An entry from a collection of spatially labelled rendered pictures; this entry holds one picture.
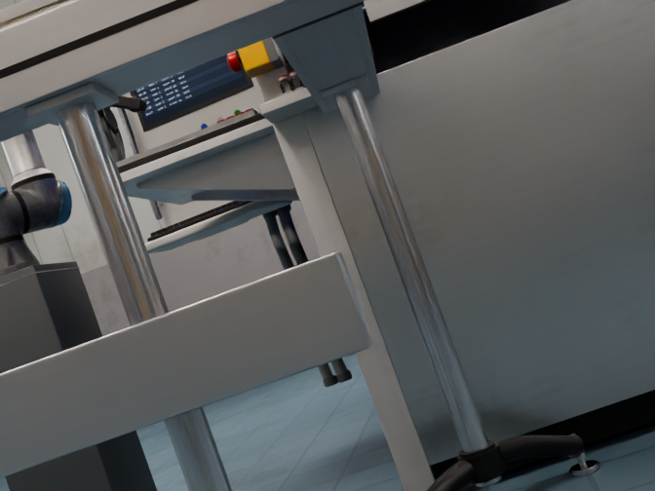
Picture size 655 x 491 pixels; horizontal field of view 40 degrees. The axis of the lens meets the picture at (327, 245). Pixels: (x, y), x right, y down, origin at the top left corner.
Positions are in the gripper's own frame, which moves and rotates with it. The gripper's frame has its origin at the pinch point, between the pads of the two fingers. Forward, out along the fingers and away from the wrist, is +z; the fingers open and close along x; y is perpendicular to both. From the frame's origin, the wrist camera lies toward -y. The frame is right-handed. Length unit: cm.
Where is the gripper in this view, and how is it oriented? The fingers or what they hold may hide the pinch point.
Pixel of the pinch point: (124, 165)
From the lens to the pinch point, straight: 210.1
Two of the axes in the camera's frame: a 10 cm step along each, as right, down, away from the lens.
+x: -0.9, 0.0, -10.0
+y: -9.3, 3.5, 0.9
